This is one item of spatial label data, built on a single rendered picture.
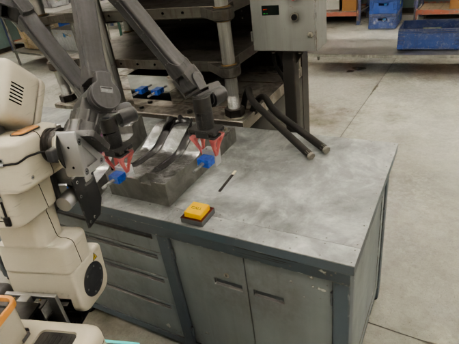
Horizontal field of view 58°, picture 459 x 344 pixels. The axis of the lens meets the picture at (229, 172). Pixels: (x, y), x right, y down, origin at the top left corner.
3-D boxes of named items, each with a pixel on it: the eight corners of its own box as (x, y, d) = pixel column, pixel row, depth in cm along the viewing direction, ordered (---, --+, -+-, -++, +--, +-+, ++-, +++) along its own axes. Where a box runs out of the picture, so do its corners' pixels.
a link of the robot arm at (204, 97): (187, 95, 126) (201, 97, 123) (201, 87, 131) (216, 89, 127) (190, 116, 129) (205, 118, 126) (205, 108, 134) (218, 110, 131)
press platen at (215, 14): (238, 54, 178) (233, 7, 169) (38, 51, 237) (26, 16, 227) (302, 12, 239) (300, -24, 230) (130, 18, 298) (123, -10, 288)
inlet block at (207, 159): (201, 180, 130) (199, 165, 127) (188, 177, 132) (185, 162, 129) (221, 162, 139) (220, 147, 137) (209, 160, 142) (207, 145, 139)
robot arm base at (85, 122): (46, 137, 96) (92, 136, 94) (54, 107, 99) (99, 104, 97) (67, 152, 104) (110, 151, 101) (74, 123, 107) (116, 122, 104)
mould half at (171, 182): (169, 207, 138) (161, 172, 131) (111, 194, 150) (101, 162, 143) (236, 140, 175) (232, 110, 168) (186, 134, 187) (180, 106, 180)
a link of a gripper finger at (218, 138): (209, 149, 140) (205, 123, 136) (227, 151, 137) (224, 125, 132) (199, 158, 135) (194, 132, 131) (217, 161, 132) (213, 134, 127)
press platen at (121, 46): (244, 104, 190) (240, 67, 181) (52, 90, 249) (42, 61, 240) (303, 52, 251) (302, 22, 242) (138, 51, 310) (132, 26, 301)
